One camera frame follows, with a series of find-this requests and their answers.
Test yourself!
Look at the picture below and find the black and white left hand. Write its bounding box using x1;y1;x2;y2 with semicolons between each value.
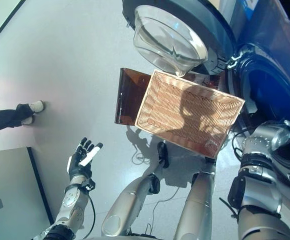
66;136;104;179

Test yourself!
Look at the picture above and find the grey front-load washing machine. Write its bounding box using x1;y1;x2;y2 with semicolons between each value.
209;0;290;201

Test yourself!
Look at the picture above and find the silver left robot leg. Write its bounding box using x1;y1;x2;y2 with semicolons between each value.
101;141;170;237

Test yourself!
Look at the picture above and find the silver robot leg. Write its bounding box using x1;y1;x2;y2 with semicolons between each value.
173;159;216;240
101;141;170;237

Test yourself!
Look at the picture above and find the grey cabinet with black edge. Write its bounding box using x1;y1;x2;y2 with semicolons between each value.
0;146;55;240

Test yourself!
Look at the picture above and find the brown translucent stool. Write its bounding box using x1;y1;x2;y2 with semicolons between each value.
114;67;221;125

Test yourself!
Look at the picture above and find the wicker laundry basket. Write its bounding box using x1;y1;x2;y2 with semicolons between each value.
134;69;246;159

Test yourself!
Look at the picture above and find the silver right robot leg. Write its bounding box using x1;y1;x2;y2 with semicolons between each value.
173;159;216;240

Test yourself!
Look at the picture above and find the round glass washer door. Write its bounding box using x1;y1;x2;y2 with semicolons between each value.
121;0;237;77

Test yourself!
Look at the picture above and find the blue and white sticker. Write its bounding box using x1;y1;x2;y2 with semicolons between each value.
239;0;260;17

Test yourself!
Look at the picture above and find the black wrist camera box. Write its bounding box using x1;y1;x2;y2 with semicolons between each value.
83;178;96;191

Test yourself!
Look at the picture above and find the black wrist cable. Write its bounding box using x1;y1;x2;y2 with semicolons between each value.
71;192;96;238

